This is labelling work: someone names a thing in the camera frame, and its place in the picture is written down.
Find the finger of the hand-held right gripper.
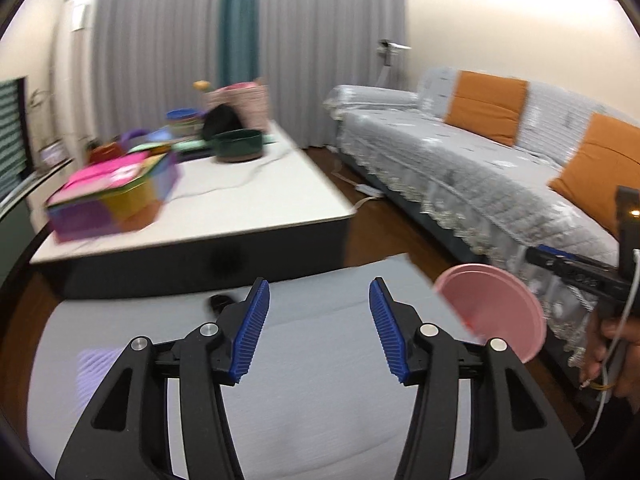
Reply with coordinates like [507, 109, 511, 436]
[525, 244, 633, 306]

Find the purple handled container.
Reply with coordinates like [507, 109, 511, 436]
[112, 129, 173, 156]

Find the person's right hand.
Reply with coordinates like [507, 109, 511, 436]
[582, 312, 626, 391]

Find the grey cloth mat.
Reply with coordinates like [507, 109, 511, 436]
[27, 252, 483, 480]

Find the black wrapper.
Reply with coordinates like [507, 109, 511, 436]
[209, 294, 237, 317]

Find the stack of blue bowls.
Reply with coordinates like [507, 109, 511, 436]
[166, 107, 203, 138]

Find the red box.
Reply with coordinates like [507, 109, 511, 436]
[89, 142, 123, 166]

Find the pink lace basket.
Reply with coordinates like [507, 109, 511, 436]
[205, 77, 271, 133]

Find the teal curtain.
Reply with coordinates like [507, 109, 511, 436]
[220, 0, 261, 86]

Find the dark green round container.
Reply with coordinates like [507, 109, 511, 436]
[209, 129, 265, 163]

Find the grey quilted sofa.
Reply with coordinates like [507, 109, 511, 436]
[322, 67, 640, 361]

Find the white tower air conditioner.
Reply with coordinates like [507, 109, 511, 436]
[50, 0, 98, 161]

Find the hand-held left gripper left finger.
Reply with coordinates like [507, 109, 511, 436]
[54, 277, 272, 480]

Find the grey curtain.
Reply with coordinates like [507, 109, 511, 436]
[255, 0, 408, 148]
[87, 0, 231, 136]

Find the orange cushion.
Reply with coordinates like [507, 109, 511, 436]
[549, 112, 640, 236]
[442, 71, 529, 147]

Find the colourful tin box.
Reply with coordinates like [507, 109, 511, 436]
[46, 152, 181, 243]

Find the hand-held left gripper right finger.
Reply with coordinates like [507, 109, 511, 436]
[368, 276, 586, 480]

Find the white coffee table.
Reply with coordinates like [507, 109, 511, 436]
[30, 120, 357, 301]

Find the pink plastic bin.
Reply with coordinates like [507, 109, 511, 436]
[432, 264, 547, 363]

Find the photo frame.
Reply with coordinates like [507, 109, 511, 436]
[39, 142, 68, 168]

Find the black bag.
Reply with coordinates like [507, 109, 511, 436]
[200, 102, 247, 142]

